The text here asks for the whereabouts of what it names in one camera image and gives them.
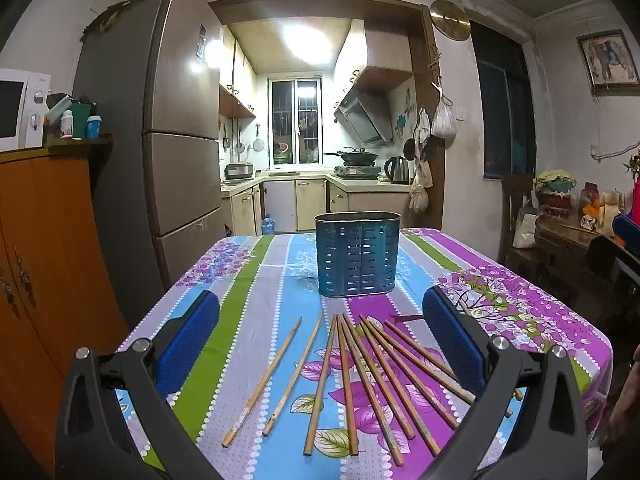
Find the white hanging plastic bag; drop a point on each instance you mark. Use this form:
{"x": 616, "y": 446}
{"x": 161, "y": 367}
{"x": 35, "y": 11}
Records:
{"x": 443, "y": 124}

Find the floral striped tablecloth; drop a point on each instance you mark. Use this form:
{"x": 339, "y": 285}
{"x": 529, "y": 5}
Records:
{"x": 265, "y": 283}

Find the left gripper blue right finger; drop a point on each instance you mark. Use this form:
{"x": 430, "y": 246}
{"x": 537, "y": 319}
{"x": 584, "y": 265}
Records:
{"x": 549, "y": 437}

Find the kitchen window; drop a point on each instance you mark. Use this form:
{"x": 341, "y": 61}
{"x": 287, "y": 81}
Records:
{"x": 295, "y": 121}

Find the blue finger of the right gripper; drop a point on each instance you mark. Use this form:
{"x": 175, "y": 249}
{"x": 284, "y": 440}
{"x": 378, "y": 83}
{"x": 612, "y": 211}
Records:
{"x": 627, "y": 230}

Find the framed wall picture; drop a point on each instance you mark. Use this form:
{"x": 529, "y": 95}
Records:
{"x": 609, "y": 63}

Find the red thermos bottle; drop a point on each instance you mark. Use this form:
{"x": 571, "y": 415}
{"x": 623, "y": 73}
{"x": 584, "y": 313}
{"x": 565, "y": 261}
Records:
{"x": 635, "y": 203}

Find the white microwave oven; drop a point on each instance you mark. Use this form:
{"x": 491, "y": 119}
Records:
{"x": 23, "y": 104}

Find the potted plant with flowers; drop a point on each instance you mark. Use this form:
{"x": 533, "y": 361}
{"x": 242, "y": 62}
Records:
{"x": 553, "y": 189}

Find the dark window with curtain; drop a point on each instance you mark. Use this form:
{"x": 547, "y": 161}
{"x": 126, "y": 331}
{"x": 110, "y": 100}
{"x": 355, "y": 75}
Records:
{"x": 507, "y": 104}

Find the blue lidded container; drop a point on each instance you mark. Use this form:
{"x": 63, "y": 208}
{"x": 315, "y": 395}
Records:
{"x": 93, "y": 127}

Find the blue perforated utensil holder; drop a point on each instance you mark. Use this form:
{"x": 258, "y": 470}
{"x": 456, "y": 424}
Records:
{"x": 357, "y": 252}

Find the orange wooden cabinet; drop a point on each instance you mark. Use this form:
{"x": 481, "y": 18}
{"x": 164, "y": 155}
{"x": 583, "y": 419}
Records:
{"x": 56, "y": 295}

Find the person's right hand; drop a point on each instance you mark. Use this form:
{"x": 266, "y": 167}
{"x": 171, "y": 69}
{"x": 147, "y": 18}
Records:
{"x": 625, "y": 412}

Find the range hood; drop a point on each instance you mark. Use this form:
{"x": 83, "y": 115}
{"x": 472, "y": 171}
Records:
{"x": 366, "y": 115}

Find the bronze three-door refrigerator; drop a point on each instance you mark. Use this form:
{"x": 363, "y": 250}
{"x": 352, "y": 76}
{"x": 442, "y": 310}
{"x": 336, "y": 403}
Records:
{"x": 157, "y": 200}

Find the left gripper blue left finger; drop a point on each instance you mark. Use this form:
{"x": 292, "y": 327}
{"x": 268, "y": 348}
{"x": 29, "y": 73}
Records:
{"x": 93, "y": 440}

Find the black wok on stove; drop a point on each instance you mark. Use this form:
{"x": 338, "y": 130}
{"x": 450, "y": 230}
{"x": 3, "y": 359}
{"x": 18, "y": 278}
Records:
{"x": 355, "y": 158}

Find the white medicine bottle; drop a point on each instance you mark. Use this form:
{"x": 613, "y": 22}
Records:
{"x": 67, "y": 124}

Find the silver rice cooker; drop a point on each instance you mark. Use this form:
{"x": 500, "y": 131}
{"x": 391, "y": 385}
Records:
{"x": 238, "y": 171}

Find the gold round wall clock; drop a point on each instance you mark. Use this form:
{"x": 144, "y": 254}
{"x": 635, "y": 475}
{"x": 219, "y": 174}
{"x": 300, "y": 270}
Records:
{"x": 450, "y": 20}

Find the wooden chair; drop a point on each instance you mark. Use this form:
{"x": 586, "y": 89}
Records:
{"x": 517, "y": 248}

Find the green box on cabinet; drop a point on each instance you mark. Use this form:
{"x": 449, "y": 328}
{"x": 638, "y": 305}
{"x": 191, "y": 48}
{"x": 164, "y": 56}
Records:
{"x": 81, "y": 113}

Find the dark wooden side table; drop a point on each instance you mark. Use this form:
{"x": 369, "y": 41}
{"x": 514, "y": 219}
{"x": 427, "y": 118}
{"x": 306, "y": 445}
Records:
{"x": 564, "y": 271}

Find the steel electric kettle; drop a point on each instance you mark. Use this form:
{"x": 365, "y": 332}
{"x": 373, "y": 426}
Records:
{"x": 396, "y": 169}

